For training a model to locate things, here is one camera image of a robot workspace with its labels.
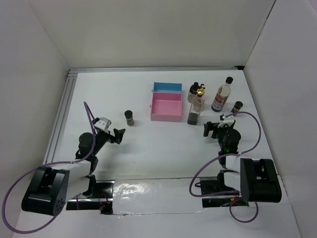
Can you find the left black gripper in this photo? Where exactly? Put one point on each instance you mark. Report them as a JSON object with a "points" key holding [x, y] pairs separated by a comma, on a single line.
{"points": [[118, 135]]}

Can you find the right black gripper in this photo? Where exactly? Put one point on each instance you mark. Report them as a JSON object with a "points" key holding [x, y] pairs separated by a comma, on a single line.
{"points": [[209, 126]]}

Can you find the small spice jar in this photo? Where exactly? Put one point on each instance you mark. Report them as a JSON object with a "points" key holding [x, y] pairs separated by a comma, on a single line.
{"points": [[237, 107], [129, 117]]}

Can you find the gold spout oil bottle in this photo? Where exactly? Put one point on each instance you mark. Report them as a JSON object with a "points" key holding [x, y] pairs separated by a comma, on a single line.
{"points": [[194, 111]]}

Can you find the tall vinegar bottle red label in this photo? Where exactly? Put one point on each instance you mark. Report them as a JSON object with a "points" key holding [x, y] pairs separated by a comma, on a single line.
{"points": [[222, 95]]}

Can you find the round black cap spice jar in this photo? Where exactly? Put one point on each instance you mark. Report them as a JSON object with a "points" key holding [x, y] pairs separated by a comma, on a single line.
{"points": [[192, 91]]}

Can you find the pink cap seasoning jar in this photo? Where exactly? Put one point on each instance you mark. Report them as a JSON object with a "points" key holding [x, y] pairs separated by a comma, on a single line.
{"points": [[201, 101]]}

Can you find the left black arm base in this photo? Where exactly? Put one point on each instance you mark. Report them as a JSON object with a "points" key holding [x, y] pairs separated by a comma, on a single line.
{"points": [[100, 199]]}

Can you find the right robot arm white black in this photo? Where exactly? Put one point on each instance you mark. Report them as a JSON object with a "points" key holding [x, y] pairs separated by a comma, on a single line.
{"points": [[255, 179]]}

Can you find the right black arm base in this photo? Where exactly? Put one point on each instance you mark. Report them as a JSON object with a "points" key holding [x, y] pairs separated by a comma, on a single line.
{"points": [[211, 185]]}

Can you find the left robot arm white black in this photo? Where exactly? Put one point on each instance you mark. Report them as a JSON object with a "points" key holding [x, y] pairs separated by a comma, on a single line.
{"points": [[52, 187]]}

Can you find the pink plastic tray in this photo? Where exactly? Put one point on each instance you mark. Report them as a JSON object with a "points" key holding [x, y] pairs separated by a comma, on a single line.
{"points": [[166, 107]]}

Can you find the blue plastic tray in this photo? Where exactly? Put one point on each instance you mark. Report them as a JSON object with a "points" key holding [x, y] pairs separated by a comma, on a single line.
{"points": [[164, 87]]}

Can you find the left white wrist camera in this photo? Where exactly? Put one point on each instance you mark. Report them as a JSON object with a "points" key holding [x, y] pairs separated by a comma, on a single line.
{"points": [[102, 124]]}

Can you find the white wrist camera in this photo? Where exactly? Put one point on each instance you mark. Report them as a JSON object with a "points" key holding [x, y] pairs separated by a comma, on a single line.
{"points": [[102, 124], [226, 120]]}

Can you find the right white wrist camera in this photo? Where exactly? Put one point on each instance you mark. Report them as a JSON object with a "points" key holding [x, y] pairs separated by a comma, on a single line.
{"points": [[226, 120]]}

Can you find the left aluminium rail frame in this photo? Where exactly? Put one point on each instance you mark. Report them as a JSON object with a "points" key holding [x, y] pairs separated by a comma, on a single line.
{"points": [[56, 137]]}

